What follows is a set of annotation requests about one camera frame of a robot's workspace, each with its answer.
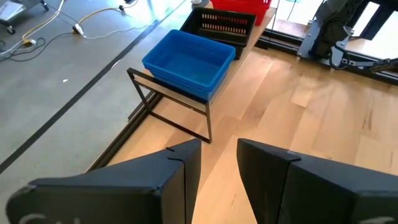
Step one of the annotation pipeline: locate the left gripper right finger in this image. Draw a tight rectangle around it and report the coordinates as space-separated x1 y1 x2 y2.
236 138 398 224

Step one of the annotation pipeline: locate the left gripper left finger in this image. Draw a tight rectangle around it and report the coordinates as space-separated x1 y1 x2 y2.
5 138 203 224

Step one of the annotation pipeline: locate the black plastic slotted basket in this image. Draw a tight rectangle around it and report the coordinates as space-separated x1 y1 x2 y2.
229 37 253 61
179 6 257 48

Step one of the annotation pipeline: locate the red plastic slotted basket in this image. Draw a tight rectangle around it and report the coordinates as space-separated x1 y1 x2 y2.
210 0 272 7
210 1 272 11
213 0 271 27

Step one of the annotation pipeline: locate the grey wheeled cart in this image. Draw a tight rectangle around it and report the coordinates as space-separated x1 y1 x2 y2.
0 0 50 35

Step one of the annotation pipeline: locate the wooden shelf black frame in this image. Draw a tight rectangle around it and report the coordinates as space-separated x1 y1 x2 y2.
126 6 278 144

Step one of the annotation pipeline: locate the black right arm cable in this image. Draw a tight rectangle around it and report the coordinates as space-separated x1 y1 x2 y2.
328 43 351 71

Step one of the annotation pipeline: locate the white floor cable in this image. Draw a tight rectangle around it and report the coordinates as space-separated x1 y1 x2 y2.
82 23 158 40

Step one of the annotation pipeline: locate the black floor cable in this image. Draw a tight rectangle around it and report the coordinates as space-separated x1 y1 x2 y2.
0 36 74 62

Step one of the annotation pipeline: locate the yellow floor cable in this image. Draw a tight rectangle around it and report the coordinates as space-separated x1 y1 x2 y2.
21 0 66 43
76 0 139 30

